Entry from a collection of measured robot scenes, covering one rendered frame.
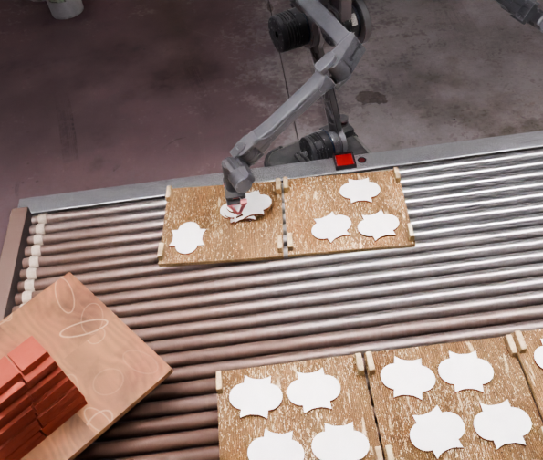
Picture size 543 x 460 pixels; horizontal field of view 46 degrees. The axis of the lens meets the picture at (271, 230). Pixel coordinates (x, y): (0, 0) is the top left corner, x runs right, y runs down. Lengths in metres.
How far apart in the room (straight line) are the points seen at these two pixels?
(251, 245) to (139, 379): 0.60
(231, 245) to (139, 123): 2.24
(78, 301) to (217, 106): 2.49
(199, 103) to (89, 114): 0.73
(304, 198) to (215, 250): 0.37
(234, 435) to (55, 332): 0.59
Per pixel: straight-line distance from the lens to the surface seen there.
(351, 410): 1.77
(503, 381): 1.86
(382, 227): 2.13
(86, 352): 1.86
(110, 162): 4.01
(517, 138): 2.55
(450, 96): 4.25
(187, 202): 2.28
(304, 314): 1.95
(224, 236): 2.14
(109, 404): 1.76
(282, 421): 1.76
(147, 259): 2.17
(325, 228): 2.12
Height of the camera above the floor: 2.53
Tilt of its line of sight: 48 degrees down
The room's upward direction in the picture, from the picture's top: 8 degrees counter-clockwise
